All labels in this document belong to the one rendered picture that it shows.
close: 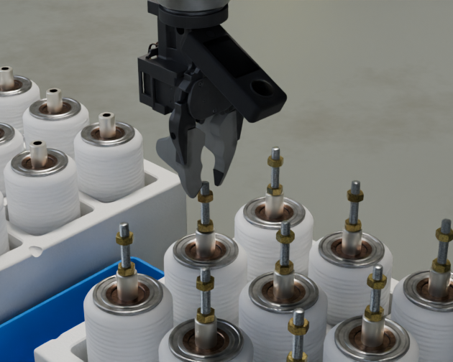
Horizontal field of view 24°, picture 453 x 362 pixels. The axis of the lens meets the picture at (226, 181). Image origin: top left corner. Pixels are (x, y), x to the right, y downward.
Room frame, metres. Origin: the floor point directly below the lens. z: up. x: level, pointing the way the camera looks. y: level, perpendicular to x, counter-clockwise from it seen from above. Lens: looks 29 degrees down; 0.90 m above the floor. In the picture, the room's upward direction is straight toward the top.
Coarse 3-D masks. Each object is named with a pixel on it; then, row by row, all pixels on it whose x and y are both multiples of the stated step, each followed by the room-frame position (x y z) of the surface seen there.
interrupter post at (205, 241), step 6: (198, 234) 1.00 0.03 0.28; (204, 234) 1.00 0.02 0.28; (210, 234) 1.00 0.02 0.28; (198, 240) 1.00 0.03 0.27; (204, 240) 0.99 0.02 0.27; (210, 240) 1.00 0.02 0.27; (198, 246) 1.00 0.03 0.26; (204, 246) 0.99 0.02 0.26; (210, 246) 1.00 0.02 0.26; (198, 252) 1.00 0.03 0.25; (204, 252) 0.99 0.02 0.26; (210, 252) 1.00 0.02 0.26
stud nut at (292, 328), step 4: (292, 320) 0.76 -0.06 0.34; (304, 320) 0.76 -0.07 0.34; (288, 324) 0.75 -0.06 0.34; (292, 324) 0.75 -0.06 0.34; (304, 324) 0.75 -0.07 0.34; (308, 324) 0.76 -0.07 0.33; (288, 328) 0.75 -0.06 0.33; (292, 328) 0.75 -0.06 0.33; (296, 328) 0.75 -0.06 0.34; (300, 328) 0.75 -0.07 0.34; (304, 328) 0.75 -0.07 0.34; (292, 332) 0.75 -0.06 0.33; (296, 332) 0.75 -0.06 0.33; (300, 332) 0.75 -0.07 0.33; (304, 332) 0.75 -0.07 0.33
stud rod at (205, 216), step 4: (204, 184) 1.00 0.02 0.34; (208, 184) 1.00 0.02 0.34; (204, 188) 1.00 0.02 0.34; (208, 188) 1.00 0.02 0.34; (204, 192) 1.00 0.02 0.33; (208, 192) 1.00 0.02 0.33; (204, 204) 1.00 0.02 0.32; (208, 204) 1.00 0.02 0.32; (204, 208) 1.00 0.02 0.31; (208, 208) 1.00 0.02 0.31; (204, 212) 1.00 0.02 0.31; (208, 212) 1.00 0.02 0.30; (204, 216) 1.00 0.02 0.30; (208, 216) 1.00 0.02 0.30; (204, 220) 1.00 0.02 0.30; (208, 220) 1.00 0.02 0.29
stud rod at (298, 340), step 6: (294, 312) 0.75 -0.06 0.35; (300, 312) 0.75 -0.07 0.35; (294, 318) 0.75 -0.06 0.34; (300, 318) 0.75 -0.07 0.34; (294, 324) 0.75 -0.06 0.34; (300, 324) 0.75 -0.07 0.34; (294, 336) 0.75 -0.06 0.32; (300, 336) 0.75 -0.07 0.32; (294, 342) 0.75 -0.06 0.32; (300, 342) 0.75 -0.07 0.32; (294, 348) 0.75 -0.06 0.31; (300, 348) 0.75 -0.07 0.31; (294, 354) 0.75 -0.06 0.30; (300, 354) 0.75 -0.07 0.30
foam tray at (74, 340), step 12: (84, 324) 0.96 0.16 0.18; (60, 336) 0.94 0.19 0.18; (72, 336) 0.94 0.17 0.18; (84, 336) 0.94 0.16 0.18; (36, 348) 0.92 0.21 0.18; (48, 348) 0.92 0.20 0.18; (60, 348) 0.92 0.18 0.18; (72, 348) 0.92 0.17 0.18; (84, 348) 0.94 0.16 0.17; (36, 360) 0.91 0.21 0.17; (48, 360) 0.90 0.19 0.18; (60, 360) 0.90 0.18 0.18; (72, 360) 0.90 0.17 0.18; (84, 360) 0.94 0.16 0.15
